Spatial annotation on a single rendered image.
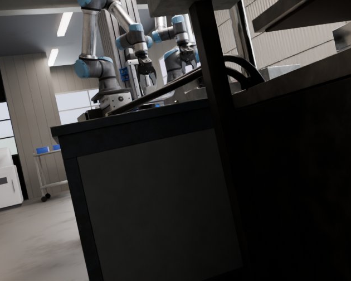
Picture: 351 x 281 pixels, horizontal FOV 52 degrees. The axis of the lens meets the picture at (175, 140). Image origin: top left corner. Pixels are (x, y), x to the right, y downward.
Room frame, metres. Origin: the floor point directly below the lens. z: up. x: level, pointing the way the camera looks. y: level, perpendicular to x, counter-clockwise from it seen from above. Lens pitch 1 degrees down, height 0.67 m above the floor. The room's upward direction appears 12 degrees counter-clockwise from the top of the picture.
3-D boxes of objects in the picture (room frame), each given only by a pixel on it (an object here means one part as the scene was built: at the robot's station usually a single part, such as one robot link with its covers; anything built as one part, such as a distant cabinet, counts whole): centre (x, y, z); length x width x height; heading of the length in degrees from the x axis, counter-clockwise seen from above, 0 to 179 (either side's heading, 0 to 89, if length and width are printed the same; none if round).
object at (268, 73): (2.09, -0.49, 0.85); 0.50 x 0.26 x 0.11; 34
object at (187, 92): (1.91, -0.18, 0.87); 0.50 x 0.26 x 0.14; 17
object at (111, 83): (2.39, 0.35, 1.09); 0.15 x 0.15 x 0.10
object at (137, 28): (1.97, 0.08, 1.25); 0.09 x 0.08 x 0.11; 48
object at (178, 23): (2.17, -0.16, 1.31); 0.09 x 0.08 x 0.11; 171
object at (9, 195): (6.98, 3.39, 0.58); 0.67 x 0.53 x 1.16; 24
